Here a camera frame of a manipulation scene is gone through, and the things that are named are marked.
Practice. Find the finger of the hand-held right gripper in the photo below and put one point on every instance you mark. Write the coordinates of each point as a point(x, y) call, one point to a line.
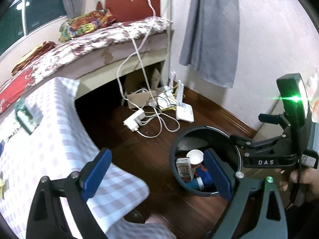
point(249, 144)
point(271, 119)

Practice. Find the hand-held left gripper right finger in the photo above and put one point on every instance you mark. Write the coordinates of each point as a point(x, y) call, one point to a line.
point(216, 174)

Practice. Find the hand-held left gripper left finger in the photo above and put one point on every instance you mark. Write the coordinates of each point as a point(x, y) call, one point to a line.
point(97, 171)

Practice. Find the patterned blue paper cup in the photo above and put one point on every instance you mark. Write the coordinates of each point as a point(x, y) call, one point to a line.
point(198, 183)

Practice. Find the white cup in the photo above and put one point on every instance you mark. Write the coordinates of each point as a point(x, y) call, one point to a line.
point(195, 156)

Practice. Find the white printed box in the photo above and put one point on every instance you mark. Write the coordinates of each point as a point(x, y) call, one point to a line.
point(184, 169)

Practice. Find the black plastic bucket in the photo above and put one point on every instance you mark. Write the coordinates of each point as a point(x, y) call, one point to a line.
point(214, 135)

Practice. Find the green and white carton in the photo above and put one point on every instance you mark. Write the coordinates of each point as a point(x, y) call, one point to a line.
point(27, 117)

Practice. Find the person's right forearm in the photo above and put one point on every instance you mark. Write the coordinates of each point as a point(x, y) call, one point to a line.
point(304, 219)

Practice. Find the person's right hand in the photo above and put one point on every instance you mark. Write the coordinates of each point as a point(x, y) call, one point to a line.
point(309, 181)

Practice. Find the pink and white papers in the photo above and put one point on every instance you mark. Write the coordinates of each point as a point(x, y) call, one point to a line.
point(314, 99)

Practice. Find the checkered tablecloth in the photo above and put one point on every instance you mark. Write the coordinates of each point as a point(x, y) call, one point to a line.
point(49, 149)

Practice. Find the white power strip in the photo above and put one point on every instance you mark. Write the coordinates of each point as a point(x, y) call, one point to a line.
point(133, 120)

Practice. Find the flat white router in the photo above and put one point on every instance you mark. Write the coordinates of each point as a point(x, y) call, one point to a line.
point(184, 112)

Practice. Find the open cardboard box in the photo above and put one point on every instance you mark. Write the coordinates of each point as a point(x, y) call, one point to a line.
point(139, 98)

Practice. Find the white router with antennas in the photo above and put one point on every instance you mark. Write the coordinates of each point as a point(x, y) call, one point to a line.
point(164, 100)

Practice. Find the yellow plastic bag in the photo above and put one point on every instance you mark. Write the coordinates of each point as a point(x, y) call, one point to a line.
point(2, 186)

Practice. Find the long grey curtain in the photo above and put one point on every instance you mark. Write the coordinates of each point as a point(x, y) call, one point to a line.
point(211, 29)

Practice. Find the bed with floral cover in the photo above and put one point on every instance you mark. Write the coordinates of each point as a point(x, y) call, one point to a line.
point(87, 42)

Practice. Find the yellow and red cloth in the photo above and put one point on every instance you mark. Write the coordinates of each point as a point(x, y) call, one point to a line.
point(32, 54)

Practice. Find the colourful printed pillow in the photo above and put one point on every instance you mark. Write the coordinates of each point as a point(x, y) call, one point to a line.
point(84, 23)

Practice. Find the large glass window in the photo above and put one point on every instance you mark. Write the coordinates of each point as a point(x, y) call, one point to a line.
point(42, 12)

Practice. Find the red heart-shaped headboard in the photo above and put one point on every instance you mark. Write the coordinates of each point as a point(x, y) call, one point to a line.
point(124, 2)

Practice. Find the bed with beige frame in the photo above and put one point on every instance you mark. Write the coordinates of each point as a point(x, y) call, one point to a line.
point(112, 62)

